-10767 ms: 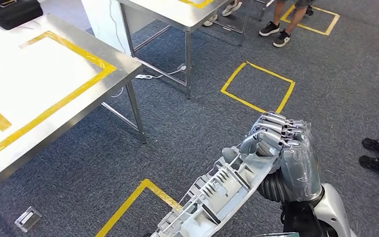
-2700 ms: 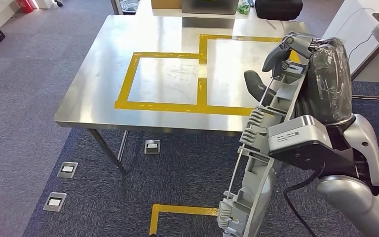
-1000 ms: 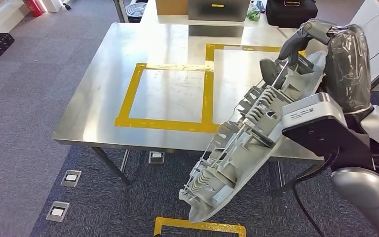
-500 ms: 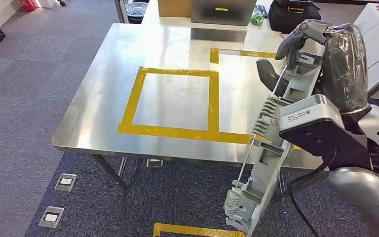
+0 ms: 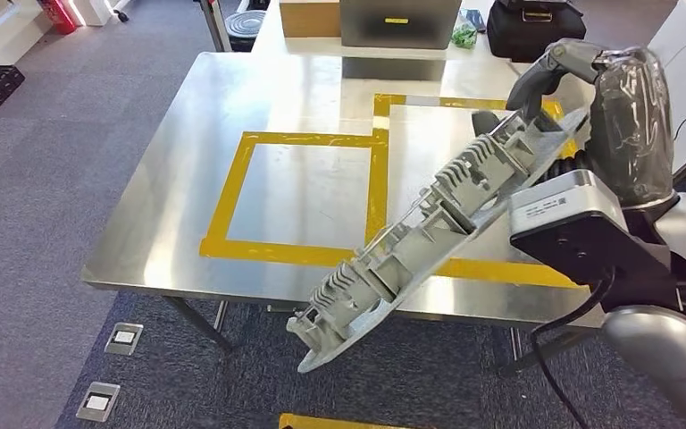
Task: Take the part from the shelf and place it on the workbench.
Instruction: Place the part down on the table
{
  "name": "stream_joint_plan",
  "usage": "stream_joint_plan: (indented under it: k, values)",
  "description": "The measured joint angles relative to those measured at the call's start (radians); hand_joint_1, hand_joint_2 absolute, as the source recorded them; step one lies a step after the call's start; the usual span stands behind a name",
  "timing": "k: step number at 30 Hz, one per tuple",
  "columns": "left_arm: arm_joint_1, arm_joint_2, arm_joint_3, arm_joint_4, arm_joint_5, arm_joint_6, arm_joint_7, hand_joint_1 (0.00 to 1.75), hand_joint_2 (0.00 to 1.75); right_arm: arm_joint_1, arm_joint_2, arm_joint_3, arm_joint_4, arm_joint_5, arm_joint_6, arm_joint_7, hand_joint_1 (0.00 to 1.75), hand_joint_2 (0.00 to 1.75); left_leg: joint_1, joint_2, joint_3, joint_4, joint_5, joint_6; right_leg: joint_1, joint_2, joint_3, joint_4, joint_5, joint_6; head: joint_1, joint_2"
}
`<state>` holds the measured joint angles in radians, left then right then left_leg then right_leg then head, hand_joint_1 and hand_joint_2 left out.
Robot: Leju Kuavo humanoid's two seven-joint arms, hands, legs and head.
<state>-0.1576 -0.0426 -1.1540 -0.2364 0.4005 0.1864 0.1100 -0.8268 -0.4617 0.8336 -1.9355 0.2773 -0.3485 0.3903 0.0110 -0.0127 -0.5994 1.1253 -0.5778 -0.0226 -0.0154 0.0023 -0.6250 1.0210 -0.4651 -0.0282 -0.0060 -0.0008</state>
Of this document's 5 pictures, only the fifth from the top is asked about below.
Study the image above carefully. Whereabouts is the green bag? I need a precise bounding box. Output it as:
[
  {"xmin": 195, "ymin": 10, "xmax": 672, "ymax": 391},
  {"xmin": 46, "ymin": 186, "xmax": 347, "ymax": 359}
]
[{"xmin": 449, "ymin": 10, "xmax": 481, "ymax": 50}]

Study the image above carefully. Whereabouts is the black camera cable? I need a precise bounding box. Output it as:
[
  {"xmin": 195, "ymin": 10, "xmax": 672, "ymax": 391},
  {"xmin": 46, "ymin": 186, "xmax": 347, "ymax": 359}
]
[{"xmin": 529, "ymin": 266, "xmax": 616, "ymax": 429}]

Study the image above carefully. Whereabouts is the red fire extinguisher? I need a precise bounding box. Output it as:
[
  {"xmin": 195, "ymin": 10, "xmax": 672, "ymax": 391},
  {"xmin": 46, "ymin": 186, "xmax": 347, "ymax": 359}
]
[{"xmin": 37, "ymin": 0, "xmax": 79, "ymax": 36}]

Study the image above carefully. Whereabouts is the pale table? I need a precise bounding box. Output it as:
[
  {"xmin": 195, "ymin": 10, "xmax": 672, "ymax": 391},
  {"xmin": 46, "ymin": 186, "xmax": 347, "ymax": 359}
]
[{"xmin": 195, "ymin": 0, "xmax": 524, "ymax": 61}]

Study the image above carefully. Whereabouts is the grey metal box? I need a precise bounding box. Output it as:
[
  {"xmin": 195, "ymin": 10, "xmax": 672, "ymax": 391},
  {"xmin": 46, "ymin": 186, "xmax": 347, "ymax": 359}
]
[{"xmin": 339, "ymin": 0, "xmax": 464, "ymax": 51}]

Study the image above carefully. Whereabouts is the brown cardboard box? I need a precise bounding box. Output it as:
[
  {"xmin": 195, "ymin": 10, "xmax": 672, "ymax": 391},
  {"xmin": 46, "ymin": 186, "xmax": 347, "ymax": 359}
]
[{"xmin": 278, "ymin": 0, "xmax": 343, "ymax": 39}]

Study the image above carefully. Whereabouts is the black bag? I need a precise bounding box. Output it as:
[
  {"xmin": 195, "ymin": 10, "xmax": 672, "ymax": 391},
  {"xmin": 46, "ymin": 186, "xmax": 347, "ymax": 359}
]
[{"xmin": 486, "ymin": 0, "xmax": 588, "ymax": 64}]

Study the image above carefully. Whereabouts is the grey plastic wheel cover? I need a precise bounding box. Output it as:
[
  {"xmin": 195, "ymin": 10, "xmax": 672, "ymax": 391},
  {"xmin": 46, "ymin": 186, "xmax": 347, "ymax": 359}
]
[{"xmin": 285, "ymin": 106, "xmax": 590, "ymax": 374}]

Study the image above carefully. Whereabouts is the steel workbench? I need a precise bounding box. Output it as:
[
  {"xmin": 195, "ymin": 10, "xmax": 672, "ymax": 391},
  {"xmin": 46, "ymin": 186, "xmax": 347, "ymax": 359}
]
[{"xmin": 80, "ymin": 50, "xmax": 607, "ymax": 377}]

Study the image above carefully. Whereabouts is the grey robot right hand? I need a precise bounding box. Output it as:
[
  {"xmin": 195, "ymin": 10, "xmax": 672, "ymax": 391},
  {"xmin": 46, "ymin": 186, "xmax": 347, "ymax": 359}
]
[{"xmin": 472, "ymin": 37, "xmax": 677, "ymax": 209}]

